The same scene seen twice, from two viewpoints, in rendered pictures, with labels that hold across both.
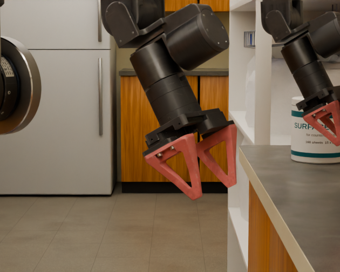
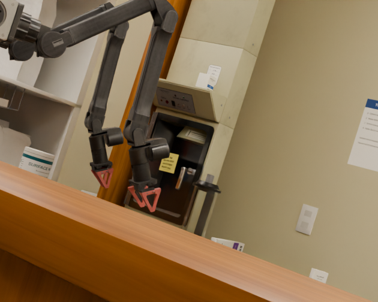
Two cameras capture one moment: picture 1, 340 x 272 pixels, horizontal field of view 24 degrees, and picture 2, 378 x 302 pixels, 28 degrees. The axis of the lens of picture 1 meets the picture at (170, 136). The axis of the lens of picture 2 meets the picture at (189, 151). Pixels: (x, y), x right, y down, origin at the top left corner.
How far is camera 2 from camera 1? 195 cm
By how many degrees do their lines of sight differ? 55
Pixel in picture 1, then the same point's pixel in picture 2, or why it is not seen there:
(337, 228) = not seen: hidden behind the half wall
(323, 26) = (114, 133)
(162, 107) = (143, 173)
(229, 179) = (142, 204)
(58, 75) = not seen: outside the picture
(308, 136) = (36, 171)
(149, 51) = (144, 150)
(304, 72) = (101, 151)
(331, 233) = not seen: hidden behind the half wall
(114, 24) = (136, 136)
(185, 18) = (160, 142)
